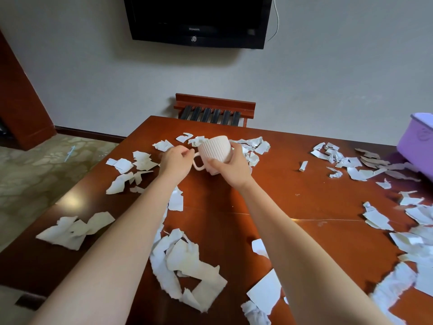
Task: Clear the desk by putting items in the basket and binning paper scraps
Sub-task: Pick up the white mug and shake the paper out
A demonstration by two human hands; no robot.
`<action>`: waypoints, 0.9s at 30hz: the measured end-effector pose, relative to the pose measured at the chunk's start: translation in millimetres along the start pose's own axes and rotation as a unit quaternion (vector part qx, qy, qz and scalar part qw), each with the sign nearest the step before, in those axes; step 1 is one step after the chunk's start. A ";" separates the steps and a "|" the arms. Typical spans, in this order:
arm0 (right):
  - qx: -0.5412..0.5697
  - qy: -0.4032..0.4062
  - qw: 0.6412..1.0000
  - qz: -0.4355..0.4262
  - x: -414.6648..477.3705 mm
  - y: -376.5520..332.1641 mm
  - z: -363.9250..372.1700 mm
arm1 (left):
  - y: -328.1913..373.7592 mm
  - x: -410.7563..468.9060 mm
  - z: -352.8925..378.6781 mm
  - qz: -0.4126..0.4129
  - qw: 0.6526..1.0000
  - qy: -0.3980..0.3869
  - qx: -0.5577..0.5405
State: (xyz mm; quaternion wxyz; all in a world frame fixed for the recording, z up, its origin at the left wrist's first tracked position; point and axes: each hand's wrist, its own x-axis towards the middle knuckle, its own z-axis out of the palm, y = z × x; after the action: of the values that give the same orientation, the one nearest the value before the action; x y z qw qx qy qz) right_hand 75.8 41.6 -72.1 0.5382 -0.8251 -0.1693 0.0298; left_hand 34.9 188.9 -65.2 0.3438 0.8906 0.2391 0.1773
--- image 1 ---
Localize person's right hand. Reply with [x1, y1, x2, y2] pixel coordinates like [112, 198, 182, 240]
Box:
[206, 142, 254, 192]

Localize person's left hand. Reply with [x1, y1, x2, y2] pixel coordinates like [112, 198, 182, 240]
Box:
[158, 144, 196, 183]

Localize white paper scraps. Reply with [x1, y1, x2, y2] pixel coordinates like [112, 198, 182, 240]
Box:
[35, 132, 433, 325]

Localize purple plastic basket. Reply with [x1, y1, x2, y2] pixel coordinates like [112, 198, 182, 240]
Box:
[396, 112, 433, 182]

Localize person's right forearm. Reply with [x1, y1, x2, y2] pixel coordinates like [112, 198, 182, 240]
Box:
[236, 182, 393, 325]

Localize person's left forearm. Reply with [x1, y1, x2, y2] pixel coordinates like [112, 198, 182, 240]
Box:
[30, 176, 183, 325]

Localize brown wooden desk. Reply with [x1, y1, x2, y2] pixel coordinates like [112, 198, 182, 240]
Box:
[0, 115, 433, 325]

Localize brown wooden cabinet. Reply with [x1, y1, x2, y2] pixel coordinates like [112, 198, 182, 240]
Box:
[0, 30, 57, 151]

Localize black wall television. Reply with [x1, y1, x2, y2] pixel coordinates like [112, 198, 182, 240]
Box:
[123, 0, 273, 50]

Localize white television cable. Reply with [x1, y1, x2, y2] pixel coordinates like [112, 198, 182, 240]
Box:
[267, 0, 280, 42]

